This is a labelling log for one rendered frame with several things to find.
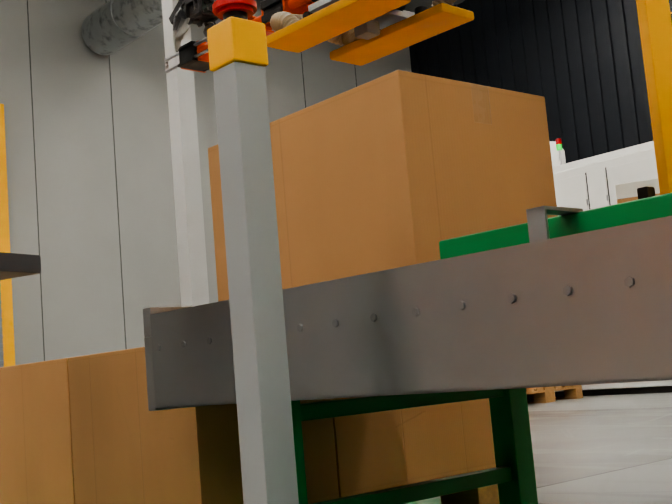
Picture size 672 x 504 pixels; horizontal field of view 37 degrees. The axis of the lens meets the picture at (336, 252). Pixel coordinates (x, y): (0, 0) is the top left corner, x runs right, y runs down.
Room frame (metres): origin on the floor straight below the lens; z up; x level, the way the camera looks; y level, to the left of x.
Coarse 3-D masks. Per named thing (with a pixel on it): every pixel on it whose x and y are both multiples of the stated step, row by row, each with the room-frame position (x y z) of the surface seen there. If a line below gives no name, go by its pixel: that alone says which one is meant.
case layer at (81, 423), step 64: (0, 384) 2.96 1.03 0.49; (64, 384) 2.65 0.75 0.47; (128, 384) 2.40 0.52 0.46; (0, 448) 2.98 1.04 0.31; (64, 448) 2.67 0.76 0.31; (128, 448) 2.42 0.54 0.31; (192, 448) 2.21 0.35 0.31; (320, 448) 2.42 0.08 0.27; (384, 448) 2.57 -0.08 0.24; (448, 448) 2.73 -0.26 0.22
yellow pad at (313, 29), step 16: (352, 0) 1.82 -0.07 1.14; (368, 0) 1.81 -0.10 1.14; (384, 0) 1.82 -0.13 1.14; (400, 0) 1.83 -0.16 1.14; (304, 16) 1.97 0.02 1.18; (320, 16) 1.89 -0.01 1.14; (336, 16) 1.88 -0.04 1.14; (352, 16) 1.89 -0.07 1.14; (368, 16) 1.90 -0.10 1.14; (288, 32) 1.96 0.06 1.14; (304, 32) 1.96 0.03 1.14; (320, 32) 1.96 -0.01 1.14; (336, 32) 1.97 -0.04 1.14; (288, 48) 2.05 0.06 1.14; (304, 48) 2.06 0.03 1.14
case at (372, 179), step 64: (320, 128) 1.81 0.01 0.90; (384, 128) 1.68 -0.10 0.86; (448, 128) 1.71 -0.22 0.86; (512, 128) 1.83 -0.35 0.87; (320, 192) 1.82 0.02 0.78; (384, 192) 1.69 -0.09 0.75; (448, 192) 1.70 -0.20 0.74; (512, 192) 1.82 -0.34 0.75; (320, 256) 1.83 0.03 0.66; (384, 256) 1.70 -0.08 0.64
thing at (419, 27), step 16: (416, 16) 1.95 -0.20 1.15; (432, 16) 1.93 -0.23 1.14; (448, 16) 1.93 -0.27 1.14; (464, 16) 1.95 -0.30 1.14; (384, 32) 2.02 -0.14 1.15; (400, 32) 2.01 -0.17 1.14; (416, 32) 2.01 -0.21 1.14; (432, 32) 2.02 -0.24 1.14; (352, 48) 2.10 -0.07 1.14; (368, 48) 2.09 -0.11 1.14; (384, 48) 2.10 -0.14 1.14; (400, 48) 2.11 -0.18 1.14
